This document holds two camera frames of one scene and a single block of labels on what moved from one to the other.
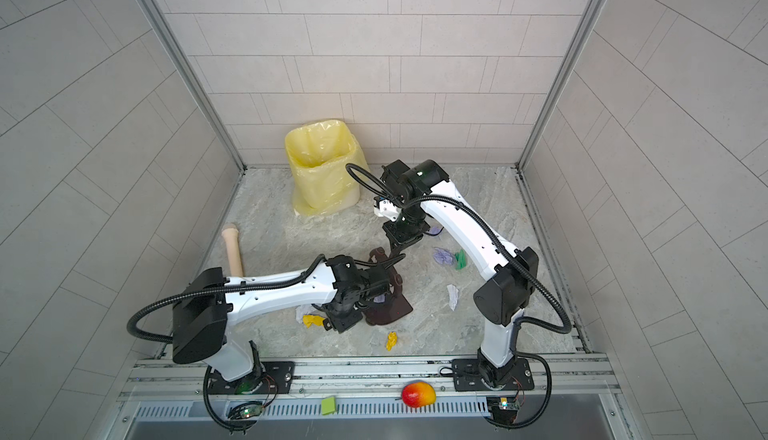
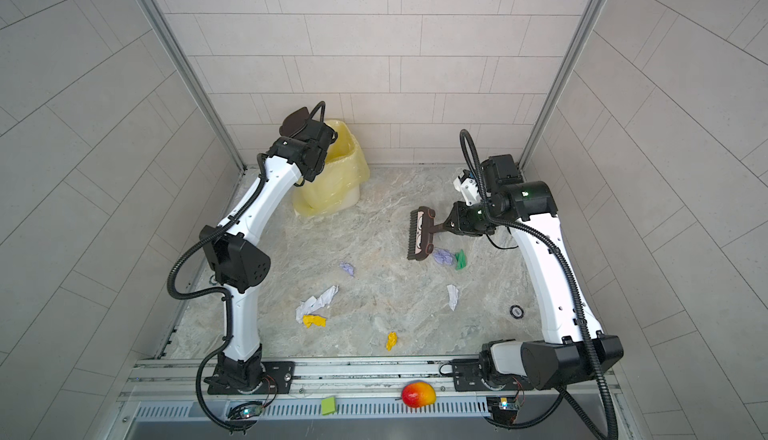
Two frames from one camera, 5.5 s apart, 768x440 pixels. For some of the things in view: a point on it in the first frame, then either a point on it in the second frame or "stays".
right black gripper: (398, 238) -> (459, 222)
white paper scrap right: (453, 295) stays
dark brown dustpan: (395, 307) -> (296, 121)
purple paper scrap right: (443, 256) stays
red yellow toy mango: (419, 394) stays
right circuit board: (503, 409) stays
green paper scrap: (461, 259) stays
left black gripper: (380, 284) -> (318, 156)
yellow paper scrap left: (309, 320) stays
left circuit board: (245, 410) stays
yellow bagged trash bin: (320, 157) stays
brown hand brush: (380, 255) -> (421, 231)
